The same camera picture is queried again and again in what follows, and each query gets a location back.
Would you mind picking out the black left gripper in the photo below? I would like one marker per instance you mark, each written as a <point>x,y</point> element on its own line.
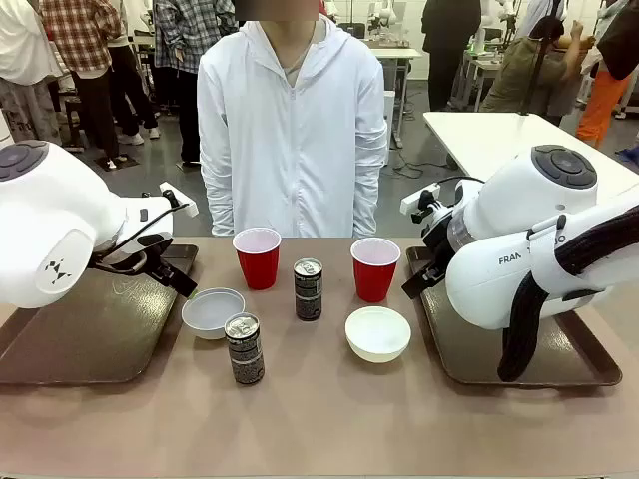
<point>150,245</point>

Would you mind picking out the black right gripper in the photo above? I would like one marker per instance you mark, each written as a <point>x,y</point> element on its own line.
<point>439,244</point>

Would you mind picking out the white bowl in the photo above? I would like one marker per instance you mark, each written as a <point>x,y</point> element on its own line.
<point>378,334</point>

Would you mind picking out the red plastic cup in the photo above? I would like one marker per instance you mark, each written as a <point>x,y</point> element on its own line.
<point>375,277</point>
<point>257,264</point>

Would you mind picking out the black drink can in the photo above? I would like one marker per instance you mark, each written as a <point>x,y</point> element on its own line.
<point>308,294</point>
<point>244,354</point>

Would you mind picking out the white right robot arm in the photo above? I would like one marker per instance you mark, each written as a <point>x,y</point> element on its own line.
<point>519,224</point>

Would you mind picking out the person's left forearm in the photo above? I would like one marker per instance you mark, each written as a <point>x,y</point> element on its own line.
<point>367,204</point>

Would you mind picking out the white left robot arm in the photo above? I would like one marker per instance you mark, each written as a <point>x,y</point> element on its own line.
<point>55,219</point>

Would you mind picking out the person's right forearm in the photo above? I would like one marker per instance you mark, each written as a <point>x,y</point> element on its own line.
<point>219,204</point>

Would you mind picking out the grey-white bowl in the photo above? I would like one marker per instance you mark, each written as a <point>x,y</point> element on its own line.
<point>212,314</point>

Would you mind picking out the brown plastic tray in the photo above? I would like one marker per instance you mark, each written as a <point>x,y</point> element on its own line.
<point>100,334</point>
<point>564,359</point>

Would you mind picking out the white side table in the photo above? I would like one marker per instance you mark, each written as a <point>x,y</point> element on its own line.
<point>499,140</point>

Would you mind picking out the white computer case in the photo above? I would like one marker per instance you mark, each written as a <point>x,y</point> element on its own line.
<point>392,117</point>

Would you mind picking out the person in white hoodie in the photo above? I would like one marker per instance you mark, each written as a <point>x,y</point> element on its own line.
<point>292,130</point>

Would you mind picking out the black stool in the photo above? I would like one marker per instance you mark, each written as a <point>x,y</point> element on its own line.
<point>74,120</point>

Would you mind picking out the bystander in black trousers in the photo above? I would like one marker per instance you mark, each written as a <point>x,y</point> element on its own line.
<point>127,75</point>

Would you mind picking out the white background desk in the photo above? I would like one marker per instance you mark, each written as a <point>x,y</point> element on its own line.
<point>399,55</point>

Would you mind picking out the bystander in blue plaid shirt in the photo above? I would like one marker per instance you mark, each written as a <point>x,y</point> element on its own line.
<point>185,50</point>

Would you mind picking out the bystander in black clothes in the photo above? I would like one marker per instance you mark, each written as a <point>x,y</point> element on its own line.
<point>449,55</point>

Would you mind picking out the bystander in red plaid shirt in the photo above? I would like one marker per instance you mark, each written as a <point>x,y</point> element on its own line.
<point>85,60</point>

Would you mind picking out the black pole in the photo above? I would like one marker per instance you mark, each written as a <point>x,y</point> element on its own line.
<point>536,70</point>

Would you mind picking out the bystander in orange trousers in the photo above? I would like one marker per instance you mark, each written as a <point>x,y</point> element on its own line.
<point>601,95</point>

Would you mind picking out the bystander in white shirt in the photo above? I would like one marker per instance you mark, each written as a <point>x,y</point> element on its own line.
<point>25,65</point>

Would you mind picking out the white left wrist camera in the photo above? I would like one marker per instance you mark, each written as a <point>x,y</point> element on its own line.
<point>181,202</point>

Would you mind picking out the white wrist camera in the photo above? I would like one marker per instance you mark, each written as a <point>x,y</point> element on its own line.
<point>181,202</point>
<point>417,198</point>

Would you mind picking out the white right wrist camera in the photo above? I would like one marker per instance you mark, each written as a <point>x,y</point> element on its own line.
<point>417,198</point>

